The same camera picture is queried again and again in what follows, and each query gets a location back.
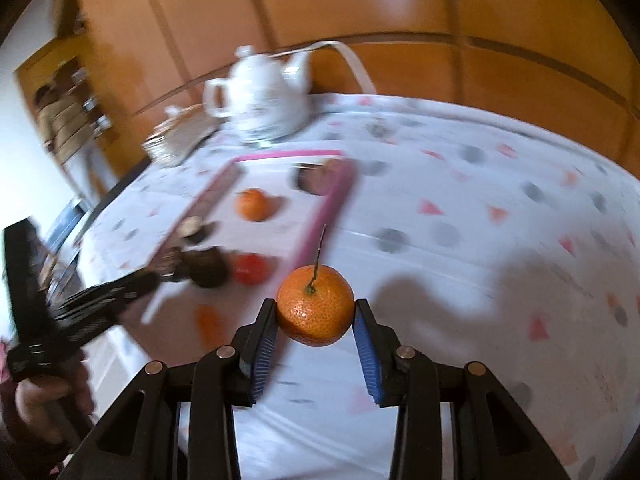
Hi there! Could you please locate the pink-rimmed white tray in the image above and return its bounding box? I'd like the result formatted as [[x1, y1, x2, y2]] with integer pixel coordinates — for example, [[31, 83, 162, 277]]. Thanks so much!
[[142, 149, 357, 326]]

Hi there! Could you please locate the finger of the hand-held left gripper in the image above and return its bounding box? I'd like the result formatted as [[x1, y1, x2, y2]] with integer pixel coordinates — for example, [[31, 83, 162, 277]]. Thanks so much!
[[47, 255, 183, 348]]

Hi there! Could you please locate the grey metal frame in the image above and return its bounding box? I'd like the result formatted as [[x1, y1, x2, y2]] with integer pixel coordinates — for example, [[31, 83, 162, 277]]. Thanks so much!
[[42, 197, 98, 266]]

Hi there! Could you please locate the silver ornate tissue box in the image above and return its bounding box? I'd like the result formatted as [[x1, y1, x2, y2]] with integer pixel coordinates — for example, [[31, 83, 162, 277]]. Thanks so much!
[[142, 105, 219, 168]]

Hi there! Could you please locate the dark brown fruit shell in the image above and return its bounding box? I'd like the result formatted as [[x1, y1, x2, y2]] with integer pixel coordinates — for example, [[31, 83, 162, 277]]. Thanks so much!
[[291, 161, 337, 196]]

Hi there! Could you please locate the mandarin with stem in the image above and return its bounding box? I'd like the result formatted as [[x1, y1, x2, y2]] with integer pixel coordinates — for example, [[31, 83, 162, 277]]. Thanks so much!
[[276, 224, 355, 347]]

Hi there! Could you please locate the white ceramic electric kettle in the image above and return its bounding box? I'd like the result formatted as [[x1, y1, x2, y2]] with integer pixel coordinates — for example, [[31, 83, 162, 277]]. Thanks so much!
[[202, 46, 313, 143]]

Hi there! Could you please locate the small red tomato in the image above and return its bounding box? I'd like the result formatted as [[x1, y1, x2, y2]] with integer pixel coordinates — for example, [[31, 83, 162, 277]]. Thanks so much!
[[232, 254, 273, 286]]

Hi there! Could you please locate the silver kettle base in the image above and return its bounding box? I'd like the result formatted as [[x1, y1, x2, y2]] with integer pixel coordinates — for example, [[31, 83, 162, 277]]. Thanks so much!
[[239, 127, 303, 150]]

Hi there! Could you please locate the white patterned tablecloth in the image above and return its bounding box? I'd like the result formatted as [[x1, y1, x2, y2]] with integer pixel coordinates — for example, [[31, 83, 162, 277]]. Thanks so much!
[[75, 92, 640, 480]]

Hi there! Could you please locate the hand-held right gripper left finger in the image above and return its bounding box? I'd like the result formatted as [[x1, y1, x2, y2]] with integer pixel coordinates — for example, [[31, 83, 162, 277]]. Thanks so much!
[[62, 300, 279, 480]]

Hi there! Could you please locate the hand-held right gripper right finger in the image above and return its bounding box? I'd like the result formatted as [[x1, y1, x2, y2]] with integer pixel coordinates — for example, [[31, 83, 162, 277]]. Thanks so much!
[[354, 299, 571, 480]]

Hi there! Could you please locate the round orange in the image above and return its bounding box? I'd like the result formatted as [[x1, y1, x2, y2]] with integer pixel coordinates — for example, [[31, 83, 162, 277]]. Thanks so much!
[[236, 188, 270, 222]]

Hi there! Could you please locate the person's left hand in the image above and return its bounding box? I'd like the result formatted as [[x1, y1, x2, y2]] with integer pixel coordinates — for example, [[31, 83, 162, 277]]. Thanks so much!
[[15, 360, 96, 447]]

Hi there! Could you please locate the white power cord with plug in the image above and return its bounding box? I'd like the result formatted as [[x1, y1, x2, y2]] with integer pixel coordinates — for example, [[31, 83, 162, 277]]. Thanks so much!
[[270, 40, 377, 96]]

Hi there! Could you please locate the person in beige top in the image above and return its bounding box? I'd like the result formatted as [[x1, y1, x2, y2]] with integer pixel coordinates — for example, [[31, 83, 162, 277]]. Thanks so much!
[[15, 35, 126, 173]]

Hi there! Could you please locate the cut wooden mushroom piece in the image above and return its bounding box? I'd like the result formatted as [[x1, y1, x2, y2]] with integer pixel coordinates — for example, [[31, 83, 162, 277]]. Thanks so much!
[[176, 216, 210, 242]]

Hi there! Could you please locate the dark brown fruit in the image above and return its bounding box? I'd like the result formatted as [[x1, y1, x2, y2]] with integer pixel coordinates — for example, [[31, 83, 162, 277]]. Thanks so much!
[[181, 247, 232, 289]]

